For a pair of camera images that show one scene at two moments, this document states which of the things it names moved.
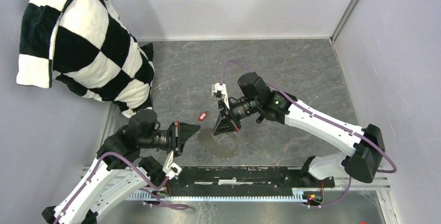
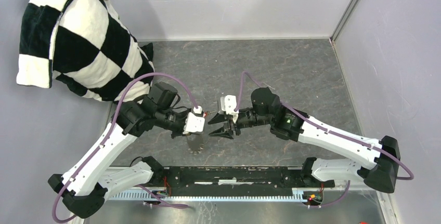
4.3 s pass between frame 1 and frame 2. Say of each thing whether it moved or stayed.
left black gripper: moved
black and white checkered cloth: stayed
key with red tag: stayed
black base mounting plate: stayed
